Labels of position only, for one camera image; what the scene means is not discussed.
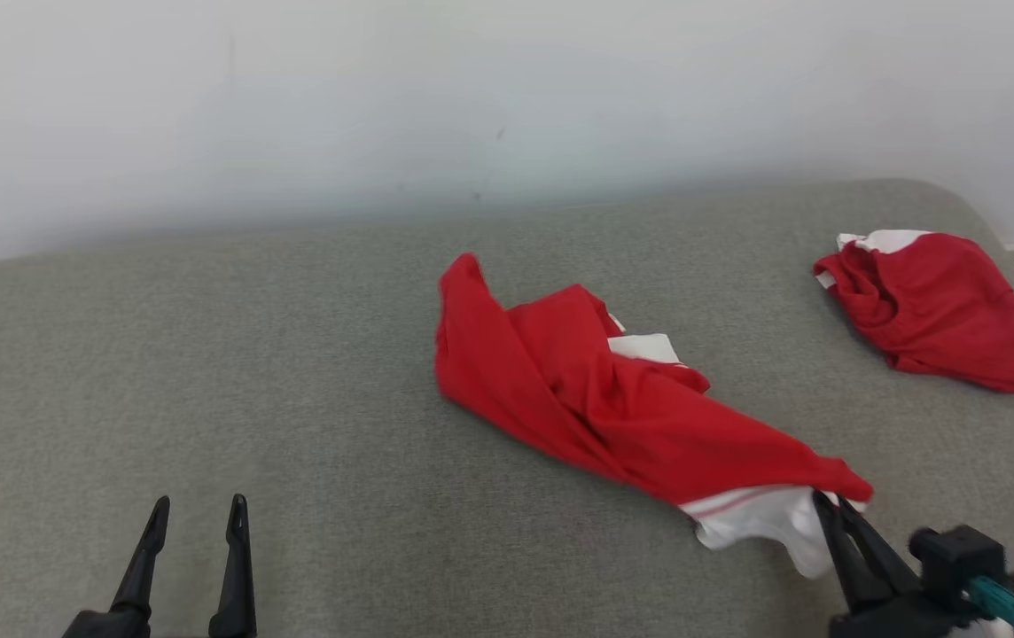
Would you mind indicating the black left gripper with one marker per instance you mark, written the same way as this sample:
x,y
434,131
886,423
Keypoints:
x,y
113,625

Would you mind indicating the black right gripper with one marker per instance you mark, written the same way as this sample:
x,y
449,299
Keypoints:
x,y
897,620

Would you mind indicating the red shorts white stripe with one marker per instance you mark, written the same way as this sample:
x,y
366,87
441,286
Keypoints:
x,y
941,310

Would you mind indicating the red t-shirt white sleeves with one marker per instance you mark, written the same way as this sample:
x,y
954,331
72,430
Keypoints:
x,y
613,408

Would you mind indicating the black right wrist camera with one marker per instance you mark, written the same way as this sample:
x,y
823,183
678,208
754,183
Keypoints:
x,y
959,554

